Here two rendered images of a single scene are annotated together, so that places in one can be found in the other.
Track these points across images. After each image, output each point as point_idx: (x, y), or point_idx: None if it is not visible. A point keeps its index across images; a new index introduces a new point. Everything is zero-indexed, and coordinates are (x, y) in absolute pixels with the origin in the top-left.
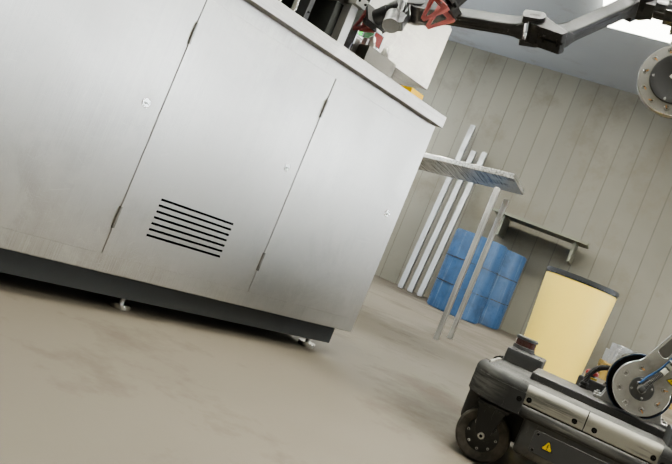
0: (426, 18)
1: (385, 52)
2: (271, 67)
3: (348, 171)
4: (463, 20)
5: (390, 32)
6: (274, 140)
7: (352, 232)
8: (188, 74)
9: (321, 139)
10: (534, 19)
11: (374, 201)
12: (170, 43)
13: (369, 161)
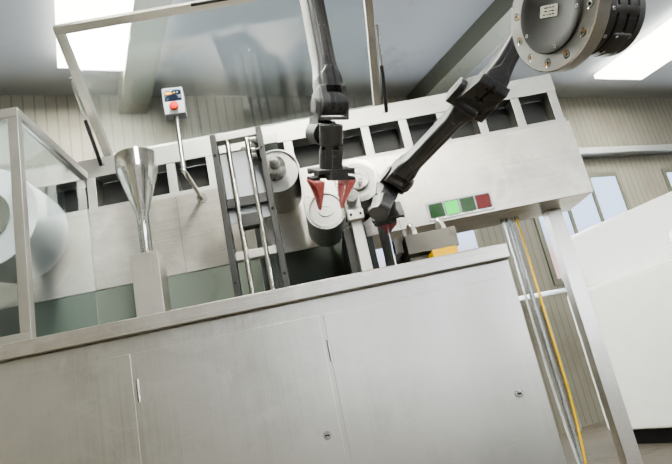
0: (319, 205)
1: (437, 224)
2: (238, 359)
3: (416, 386)
4: (420, 152)
5: (386, 218)
6: (291, 419)
7: (482, 446)
8: (155, 426)
9: (350, 380)
10: (454, 93)
11: (485, 392)
12: (122, 414)
13: (438, 357)
